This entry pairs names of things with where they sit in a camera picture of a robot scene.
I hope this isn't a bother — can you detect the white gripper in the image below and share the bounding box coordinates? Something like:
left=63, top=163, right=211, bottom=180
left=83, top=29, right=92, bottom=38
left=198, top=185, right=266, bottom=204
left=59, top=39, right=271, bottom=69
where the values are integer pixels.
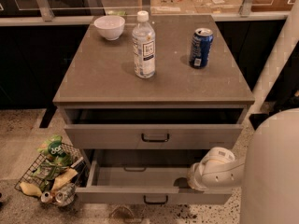
left=187, top=162, right=207, bottom=191

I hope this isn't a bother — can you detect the grey drawer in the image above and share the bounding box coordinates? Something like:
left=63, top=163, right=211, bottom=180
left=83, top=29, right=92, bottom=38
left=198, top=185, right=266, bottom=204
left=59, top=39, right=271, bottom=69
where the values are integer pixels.
left=65, top=108, right=242, bottom=149
left=77, top=149, right=232, bottom=205

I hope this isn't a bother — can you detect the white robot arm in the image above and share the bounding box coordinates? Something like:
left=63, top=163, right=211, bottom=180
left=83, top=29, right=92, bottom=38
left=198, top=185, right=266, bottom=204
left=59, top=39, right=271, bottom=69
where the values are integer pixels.
left=187, top=108, right=299, bottom=224

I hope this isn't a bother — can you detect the grey drawer cabinet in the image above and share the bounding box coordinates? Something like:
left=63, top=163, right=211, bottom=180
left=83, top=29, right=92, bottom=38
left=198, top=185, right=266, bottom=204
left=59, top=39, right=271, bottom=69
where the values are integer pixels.
left=52, top=14, right=256, bottom=201

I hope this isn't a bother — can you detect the grey top drawer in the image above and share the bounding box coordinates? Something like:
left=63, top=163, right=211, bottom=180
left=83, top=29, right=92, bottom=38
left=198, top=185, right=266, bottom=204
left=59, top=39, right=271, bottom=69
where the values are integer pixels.
left=65, top=108, right=242, bottom=149

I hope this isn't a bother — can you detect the black floor tray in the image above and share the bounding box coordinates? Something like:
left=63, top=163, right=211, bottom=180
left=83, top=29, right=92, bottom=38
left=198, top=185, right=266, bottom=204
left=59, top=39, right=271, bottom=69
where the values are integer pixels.
left=249, top=114, right=268, bottom=130

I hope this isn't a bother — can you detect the blue soda can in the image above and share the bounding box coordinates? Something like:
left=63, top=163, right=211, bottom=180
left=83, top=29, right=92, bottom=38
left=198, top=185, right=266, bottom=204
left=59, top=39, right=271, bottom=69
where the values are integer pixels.
left=189, top=28, right=214, bottom=68

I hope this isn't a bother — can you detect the yellow snack bag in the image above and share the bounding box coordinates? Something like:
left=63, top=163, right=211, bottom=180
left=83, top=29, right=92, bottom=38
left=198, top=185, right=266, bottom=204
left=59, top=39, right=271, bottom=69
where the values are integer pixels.
left=52, top=168, right=78, bottom=190
left=20, top=182, right=42, bottom=197

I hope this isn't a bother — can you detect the crushed silver can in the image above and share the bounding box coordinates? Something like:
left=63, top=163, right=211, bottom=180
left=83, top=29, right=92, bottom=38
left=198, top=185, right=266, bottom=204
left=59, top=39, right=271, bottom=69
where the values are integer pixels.
left=40, top=183, right=76, bottom=207

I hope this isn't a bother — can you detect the clear plastic water bottle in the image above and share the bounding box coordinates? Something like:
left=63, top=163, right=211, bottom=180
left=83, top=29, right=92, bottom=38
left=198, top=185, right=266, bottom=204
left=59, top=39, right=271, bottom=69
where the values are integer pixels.
left=132, top=10, right=156, bottom=78

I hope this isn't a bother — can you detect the green snack bag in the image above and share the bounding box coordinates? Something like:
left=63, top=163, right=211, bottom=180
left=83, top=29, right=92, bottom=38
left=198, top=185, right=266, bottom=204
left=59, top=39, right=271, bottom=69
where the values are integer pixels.
left=37, top=135, right=72, bottom=166

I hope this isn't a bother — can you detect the white diagonal pole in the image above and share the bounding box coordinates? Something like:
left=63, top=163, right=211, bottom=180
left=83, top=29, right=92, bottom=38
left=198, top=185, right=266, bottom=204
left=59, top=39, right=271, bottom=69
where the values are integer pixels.
left=249, top=0, right=299, bottom=114

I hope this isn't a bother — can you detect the white ceramic bowl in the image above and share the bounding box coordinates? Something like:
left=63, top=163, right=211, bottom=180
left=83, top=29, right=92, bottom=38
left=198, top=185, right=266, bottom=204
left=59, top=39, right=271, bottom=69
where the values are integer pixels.
left=93, top=15, right=125, bottom=40

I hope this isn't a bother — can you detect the left cardboard box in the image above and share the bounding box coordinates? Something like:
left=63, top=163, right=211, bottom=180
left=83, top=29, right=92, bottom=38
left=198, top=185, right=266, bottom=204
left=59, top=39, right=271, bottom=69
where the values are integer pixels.
left=150, top=0, right=196, bottom=14

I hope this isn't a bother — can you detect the black wire basket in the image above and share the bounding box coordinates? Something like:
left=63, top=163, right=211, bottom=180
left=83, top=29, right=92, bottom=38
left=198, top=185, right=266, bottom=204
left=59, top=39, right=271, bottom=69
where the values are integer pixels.
left=15, top=143, right=88, bottom=194

